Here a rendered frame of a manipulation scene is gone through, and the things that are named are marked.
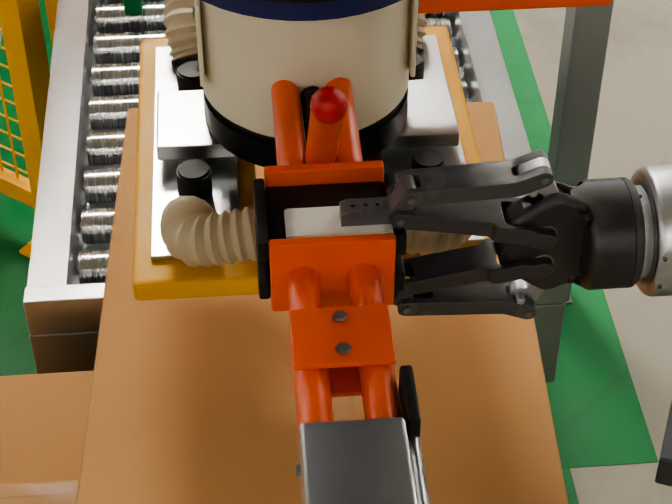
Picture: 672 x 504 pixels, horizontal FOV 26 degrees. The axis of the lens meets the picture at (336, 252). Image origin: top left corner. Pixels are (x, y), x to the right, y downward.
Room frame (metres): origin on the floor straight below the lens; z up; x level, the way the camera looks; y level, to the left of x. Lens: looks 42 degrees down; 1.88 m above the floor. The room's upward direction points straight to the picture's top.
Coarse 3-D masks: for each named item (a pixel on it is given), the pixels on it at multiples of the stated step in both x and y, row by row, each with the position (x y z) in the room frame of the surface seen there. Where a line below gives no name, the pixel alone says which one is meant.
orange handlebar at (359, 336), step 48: (432, 0) 1.03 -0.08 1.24; (480, 0) 1.03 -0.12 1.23; (528, 0) 1.04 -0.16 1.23; (576, 0) 1.04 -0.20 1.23; (288, 96) 0.88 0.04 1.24; (288, 144) 0.83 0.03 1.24; (288, 288) 0.68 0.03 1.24; (336, 336) 0.63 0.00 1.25; (384, 336) 0.63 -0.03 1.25; (336, 384) 0.61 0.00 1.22; (384, 384) 0.59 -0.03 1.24
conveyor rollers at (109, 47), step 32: (160, 0) 2.18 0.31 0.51; (128, 32) 2.03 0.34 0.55; (160, 32) 2.03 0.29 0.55; (128, 64) 1.93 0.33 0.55; (128, 96) 1.85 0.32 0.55; (96, 128) 1.81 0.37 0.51; (96, 160) 1.72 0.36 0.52; (96, 192) 1.63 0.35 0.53; (96, 224) 1.55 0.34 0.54; (96, 256) 1.48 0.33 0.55
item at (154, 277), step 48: (144, 48) 1.13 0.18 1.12; (144, 96) 1.05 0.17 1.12; (144, 144) 0.98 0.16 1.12; (144, 192) 0.92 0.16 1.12; (192, 192) 0.90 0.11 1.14; (240, 192) 0.92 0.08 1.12; (144, 240) 0.86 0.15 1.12; (144, 288) 0.81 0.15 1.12; (192, 288) 0.81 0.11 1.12; (240, 288) 0.81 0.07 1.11
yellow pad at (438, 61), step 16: (432, 32) 1.15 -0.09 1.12; (448, 32) 1.16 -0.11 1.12; (432, 48) 1.12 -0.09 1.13; (448, 48) 1.13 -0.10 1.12; (416, 64) 1.06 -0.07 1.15; (432, 64) 1.09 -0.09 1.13; (448, 64) 1.10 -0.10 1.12; (448, 80) 1.08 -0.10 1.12; (464, 96) 1.06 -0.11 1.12; (464, 112) 1.03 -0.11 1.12; (464, 128) 1.01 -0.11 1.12; (464, 144) 0.98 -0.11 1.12; (368, 160) 0.96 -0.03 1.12; (384, 160) 0.95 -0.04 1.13; (400, 160) 0.95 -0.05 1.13; (416, 160) 0.92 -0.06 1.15; (432, 160) 0.92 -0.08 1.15; (448, 160) 0.95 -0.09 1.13; (464, 160) 0.95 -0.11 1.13; (480, 240) 0.85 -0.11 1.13; (416, 256) 0.84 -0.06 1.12; (496, 256) 0.84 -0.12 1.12
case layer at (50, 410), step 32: (0, 384) 1.24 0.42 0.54; (32, 384) 1.24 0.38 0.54; (64, 384) 1.24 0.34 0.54; (0, 416) 1.19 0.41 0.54; (32, 416) 1.19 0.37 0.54; (64, 416) 1.19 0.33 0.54; (0, 448) 1.14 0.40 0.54; (32, 448) 1.14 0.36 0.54; (64, 448) 1.14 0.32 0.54; (0, 480) 1.09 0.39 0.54; (32, 480) 1.09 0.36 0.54; (64, 480) 1.09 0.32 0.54
